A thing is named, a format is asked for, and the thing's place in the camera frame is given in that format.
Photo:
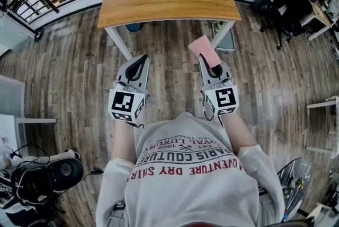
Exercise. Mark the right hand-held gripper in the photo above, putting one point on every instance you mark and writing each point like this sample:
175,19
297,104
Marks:
225,98

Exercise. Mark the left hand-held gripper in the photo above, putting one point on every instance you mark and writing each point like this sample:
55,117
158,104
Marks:
124,104

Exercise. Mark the pink cloth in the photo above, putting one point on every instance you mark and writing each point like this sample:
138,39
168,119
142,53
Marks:
205,49

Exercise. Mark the person's right forearm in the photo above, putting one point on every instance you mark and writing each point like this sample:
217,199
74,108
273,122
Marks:
238,133

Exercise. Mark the person's left forearm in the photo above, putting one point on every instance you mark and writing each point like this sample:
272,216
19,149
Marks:
124,141

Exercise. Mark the grey floor scale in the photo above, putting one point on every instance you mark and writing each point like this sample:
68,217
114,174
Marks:
227,41

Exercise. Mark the white table leg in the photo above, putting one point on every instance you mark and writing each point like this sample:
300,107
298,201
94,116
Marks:
119,41
222,32

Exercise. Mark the blue object under table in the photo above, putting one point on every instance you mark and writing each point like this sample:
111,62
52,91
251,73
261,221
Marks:
134,27

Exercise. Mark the black office chair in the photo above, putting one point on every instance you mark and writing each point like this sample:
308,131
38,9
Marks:
288,13

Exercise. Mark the wooden desk with clutter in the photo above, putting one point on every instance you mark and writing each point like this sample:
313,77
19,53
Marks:
321,15

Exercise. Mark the person's white printed shirt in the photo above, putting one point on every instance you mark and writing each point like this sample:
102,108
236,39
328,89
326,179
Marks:
185,194

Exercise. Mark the white glass cabinet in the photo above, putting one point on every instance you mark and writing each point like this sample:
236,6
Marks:
10,96

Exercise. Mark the white desk frame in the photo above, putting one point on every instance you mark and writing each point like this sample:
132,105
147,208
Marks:
320,105

